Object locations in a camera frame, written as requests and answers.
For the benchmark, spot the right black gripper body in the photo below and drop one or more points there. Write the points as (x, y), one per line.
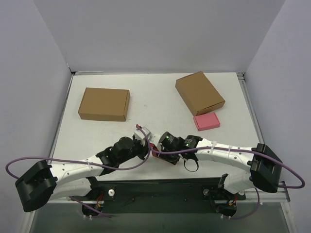
(160, 147)

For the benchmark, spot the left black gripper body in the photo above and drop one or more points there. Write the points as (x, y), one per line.
(142, 149)

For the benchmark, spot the red paper box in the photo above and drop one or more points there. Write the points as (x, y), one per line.
(155, 153)

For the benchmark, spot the brown cardboard box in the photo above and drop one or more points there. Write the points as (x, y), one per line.
(102, 104)
(199, 94)

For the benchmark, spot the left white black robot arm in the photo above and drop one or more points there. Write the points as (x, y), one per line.
(37, 185)

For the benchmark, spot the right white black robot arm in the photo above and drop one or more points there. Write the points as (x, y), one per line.
(259, 171)

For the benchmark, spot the pink paper box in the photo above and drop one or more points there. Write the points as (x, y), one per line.
(206, 121)

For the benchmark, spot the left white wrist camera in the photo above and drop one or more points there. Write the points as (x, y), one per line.
(142, 134)

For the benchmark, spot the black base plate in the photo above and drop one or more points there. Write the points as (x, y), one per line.
(170, 196)

